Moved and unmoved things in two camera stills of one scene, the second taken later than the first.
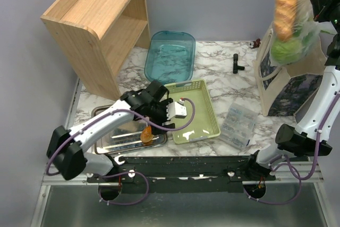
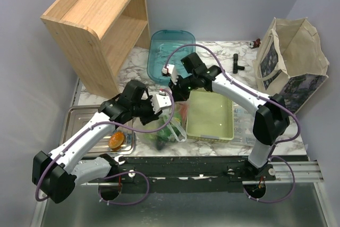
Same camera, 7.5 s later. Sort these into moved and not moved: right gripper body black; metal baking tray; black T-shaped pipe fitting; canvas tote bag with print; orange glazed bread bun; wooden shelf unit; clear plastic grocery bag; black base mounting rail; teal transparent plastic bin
Moved: clear plastic grocery bag; orange glazed bread bun; metal baking tray; right gripper body black
Not moved: black base mounting rail; wooden shelf unit; teal transparent plastic bin; black T-shaped pipe fitting; canvas tote bag with print
